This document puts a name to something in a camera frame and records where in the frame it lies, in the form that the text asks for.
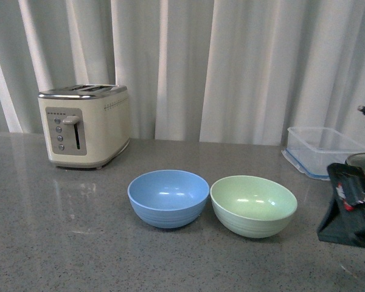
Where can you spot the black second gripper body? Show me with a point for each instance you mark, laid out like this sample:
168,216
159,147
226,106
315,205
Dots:
344,221

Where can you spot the green bowl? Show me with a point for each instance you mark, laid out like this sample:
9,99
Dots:
251,206

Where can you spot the blue bowl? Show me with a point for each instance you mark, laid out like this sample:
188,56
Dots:
168,199

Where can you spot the clear plastic food container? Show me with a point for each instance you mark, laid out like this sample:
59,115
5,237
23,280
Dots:
312,149

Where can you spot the white curtain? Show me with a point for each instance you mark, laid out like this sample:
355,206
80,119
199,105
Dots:
210,71

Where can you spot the cream two-slot toaster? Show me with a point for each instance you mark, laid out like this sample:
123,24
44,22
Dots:
85,126

